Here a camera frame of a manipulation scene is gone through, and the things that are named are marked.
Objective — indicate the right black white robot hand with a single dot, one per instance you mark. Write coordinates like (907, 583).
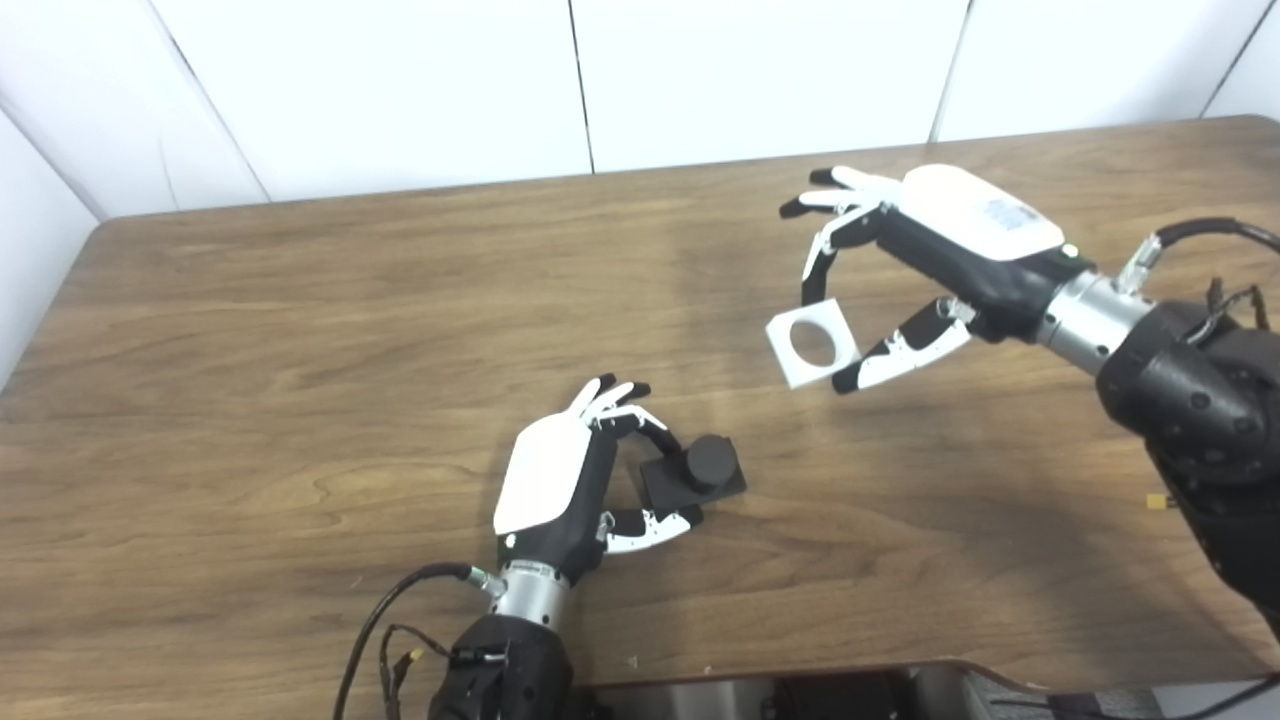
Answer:
(970, 215)

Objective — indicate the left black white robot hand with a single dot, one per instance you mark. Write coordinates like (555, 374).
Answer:
(545, 475)

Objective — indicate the black peg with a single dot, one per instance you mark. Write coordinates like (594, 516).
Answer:
(708, 460)

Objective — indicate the white square piece with hole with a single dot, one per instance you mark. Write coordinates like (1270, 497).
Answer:
(846, 348)

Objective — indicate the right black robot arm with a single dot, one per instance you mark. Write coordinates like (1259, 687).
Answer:
(1190, 400)

